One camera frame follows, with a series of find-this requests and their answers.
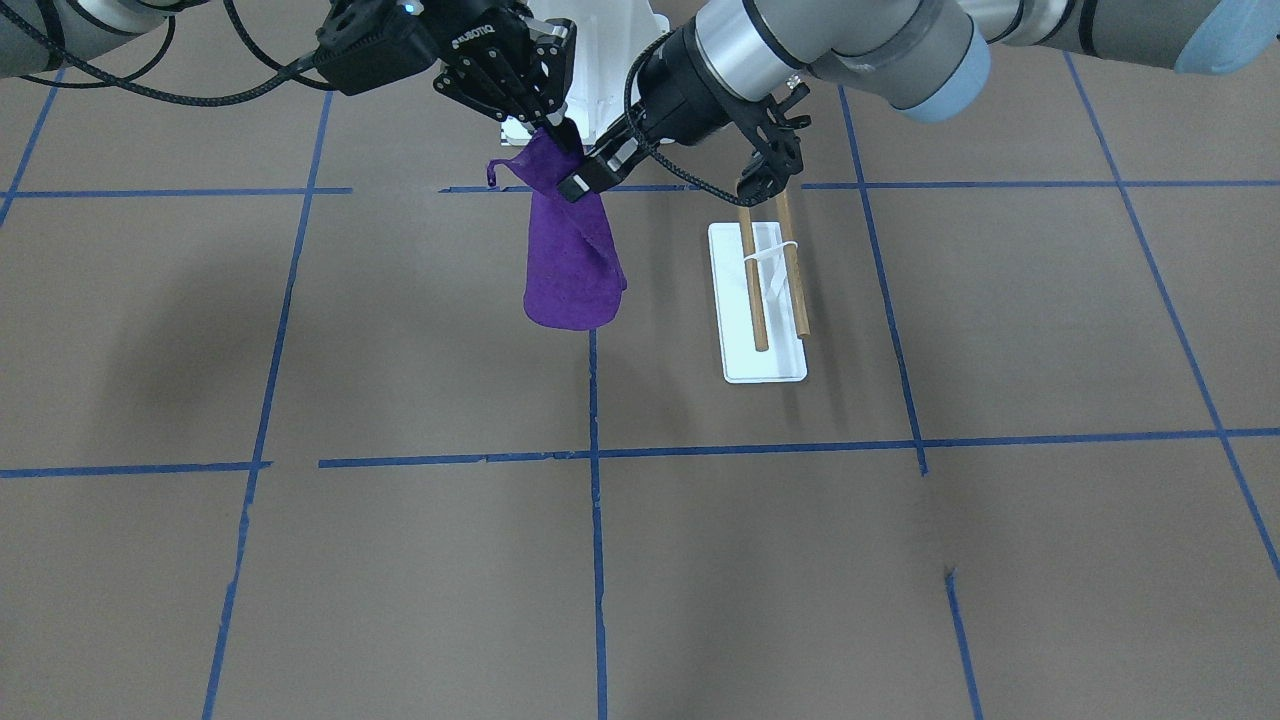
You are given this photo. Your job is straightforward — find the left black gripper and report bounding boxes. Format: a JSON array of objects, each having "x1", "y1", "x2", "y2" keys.
[{"x1": 557, "y1": 22, "x2": 810, "y2": 208}]

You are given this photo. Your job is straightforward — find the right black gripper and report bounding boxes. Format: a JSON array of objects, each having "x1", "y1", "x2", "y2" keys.
[{"x1": 399, "y1": 1, "x2": 584, "y2": 156}]

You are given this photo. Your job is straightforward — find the purple towel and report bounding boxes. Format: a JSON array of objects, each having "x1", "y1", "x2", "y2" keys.
[{"x1": 486, "y1": 129, "x2": 628, "y2": 331}]

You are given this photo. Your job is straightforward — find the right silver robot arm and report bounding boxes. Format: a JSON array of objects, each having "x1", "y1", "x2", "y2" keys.
[{"x1": 3, "y1": 1, "x2": 581, "y2": 152}]

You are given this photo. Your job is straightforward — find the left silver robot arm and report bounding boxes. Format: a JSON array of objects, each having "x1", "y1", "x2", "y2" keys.
[{"x1": 557, "y1": 1, "x2": 1277, "y2": 208}]

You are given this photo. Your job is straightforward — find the taller wooden rack rod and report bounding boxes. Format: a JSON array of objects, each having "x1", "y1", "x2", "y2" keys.
[{"x1": 774, "y1": 190, "x2": 812, "y2": 340}]

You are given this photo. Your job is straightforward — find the shorter wooden rack rod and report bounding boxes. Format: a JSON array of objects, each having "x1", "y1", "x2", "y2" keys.
[{"x1": 737, "y1": 206, "x2": 771, "y2": 354}]

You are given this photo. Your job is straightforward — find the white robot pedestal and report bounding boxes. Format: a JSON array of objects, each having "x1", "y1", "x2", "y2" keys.
[{"x1": 521, "y1": 1, "x2": 669, "y2": 149}]

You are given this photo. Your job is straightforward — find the white rack centre bracket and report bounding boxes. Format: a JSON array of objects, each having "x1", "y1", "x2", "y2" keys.
[{"x1": 744, "y1": 241, "x2": 797, "y2": 304}]

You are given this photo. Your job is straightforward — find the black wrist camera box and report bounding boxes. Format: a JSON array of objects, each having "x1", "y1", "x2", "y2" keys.
[{"x1": 312, "y1": 1, "x2": 439, "y2": 96}]

